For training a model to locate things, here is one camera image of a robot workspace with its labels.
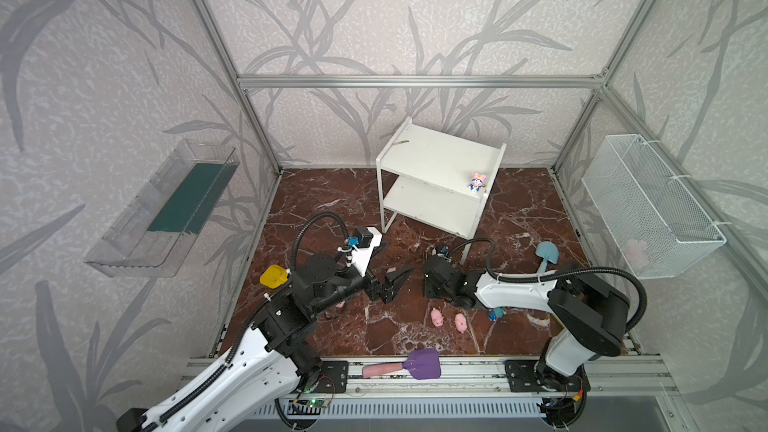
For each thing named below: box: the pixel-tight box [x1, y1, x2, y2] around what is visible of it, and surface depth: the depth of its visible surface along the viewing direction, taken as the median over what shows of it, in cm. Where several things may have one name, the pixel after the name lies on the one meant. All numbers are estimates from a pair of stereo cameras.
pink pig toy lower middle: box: [431, 307, 444, 327], surface depth 84 cm
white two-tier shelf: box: [376, 117, 507, 265], surface depth 80 cm
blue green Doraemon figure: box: [488, 307, 507, 322], surface depth 84 cm
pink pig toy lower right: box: [454, 313, 467, 333], surface depth 82 cm
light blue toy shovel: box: [536, 241, 559, 275], surface depth 98 cm
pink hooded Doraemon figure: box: [469, 172, 487, 192], surface depth 70 cm
